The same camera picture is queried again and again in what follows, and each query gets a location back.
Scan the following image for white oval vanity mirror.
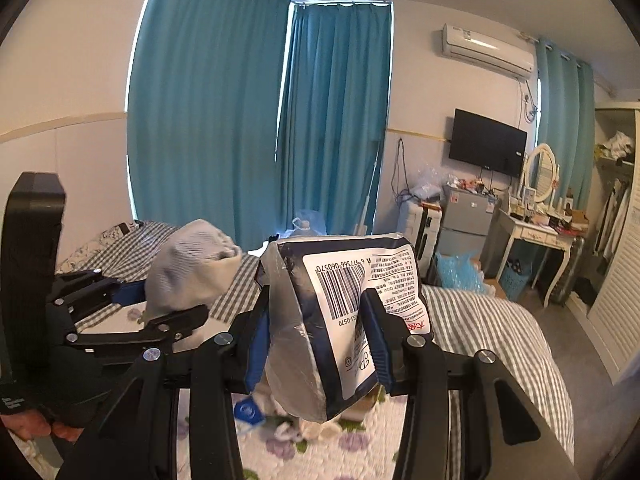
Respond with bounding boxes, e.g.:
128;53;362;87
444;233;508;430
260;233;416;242
520;143;560;211

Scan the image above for clear water jug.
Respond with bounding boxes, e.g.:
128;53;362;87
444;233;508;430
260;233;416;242
281;209;326;238

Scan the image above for black wall television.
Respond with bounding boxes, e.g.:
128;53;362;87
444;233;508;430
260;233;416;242
449;108;527;178

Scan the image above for blue laundry basket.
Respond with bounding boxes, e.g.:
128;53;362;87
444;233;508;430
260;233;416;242
499;259;532;301

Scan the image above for navy white tissue pack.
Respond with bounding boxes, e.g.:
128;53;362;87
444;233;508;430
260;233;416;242
259;233;432;422

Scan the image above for teal curtain left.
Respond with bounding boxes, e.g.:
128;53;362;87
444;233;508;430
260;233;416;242
127;0;290;249

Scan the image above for white dressing table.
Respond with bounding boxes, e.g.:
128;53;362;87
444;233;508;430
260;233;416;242
496;210;575;308

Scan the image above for small blue white pack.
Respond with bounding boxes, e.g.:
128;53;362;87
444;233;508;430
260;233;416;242
233;396;266;429

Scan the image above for white floral quilted blanket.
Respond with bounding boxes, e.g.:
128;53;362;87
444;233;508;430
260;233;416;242
9;389;407;479

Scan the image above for teal curtain right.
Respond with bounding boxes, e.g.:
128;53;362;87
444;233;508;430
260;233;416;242
536;38;594;209

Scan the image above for blue plastic bag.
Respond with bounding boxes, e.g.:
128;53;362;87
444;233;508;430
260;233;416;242
436;252;487;294

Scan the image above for teal curtain middle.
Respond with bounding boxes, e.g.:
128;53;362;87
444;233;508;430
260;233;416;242
278;2;394;234

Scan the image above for grey mini fridge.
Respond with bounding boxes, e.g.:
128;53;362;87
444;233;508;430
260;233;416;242
436;184;497;260

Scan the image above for person's left hand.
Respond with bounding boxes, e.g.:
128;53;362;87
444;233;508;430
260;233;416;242
1;410;84;442

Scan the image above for white suitcase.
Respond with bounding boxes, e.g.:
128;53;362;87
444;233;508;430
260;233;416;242
397;200;442;280

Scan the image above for white wardrobe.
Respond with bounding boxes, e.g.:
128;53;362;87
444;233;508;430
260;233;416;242
565;101;639;384

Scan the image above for white grey sock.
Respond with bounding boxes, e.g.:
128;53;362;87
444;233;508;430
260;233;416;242
143;219;242;324

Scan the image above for teal curtain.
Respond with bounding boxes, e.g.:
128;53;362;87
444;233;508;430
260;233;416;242
536;38;594;209
278;2;394;234
127;0;290;249

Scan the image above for white fluffy hair tie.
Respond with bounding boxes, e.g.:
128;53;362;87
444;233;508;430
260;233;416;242
271;419;306;443

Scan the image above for white air conditioner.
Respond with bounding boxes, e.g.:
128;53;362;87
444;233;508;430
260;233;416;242
442;24;535;79

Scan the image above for grey checked bed sheet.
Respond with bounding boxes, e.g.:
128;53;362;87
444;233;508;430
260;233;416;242
56;220;575;457

